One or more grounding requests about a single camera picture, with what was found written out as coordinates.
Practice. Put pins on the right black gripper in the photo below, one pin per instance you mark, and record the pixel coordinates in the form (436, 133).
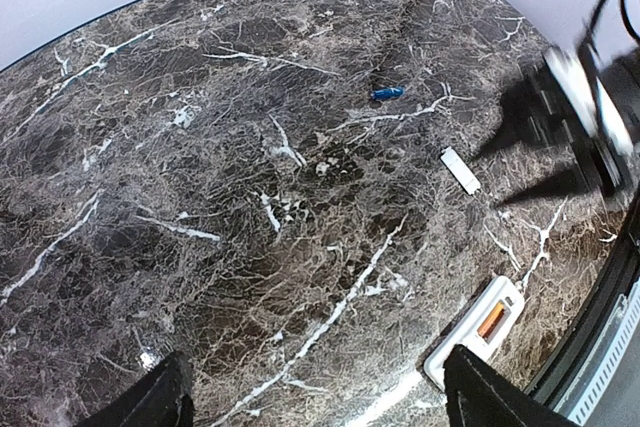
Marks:
(565, 107)

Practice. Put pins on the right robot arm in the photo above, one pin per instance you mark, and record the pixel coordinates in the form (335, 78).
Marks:
(597, 31)

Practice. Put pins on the orange battery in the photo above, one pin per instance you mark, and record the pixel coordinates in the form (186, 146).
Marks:
(492, 321)

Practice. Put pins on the blue battery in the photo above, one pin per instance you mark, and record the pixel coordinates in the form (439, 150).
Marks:
(387, 93)

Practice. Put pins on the white remote control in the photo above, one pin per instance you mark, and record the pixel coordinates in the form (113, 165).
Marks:
(464, 332)

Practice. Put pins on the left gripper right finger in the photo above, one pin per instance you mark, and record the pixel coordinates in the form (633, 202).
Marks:
(479, 396)

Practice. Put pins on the black front rail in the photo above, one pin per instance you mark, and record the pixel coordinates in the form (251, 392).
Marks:
(616, 278)

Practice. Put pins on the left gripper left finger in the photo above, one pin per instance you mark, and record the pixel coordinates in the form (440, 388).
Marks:
(162, 397)

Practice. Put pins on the white battery cover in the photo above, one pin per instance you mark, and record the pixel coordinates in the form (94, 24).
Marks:
(460, 170)

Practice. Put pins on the white slotted cable duct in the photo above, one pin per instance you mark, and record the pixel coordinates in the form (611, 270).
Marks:
(603, 363)

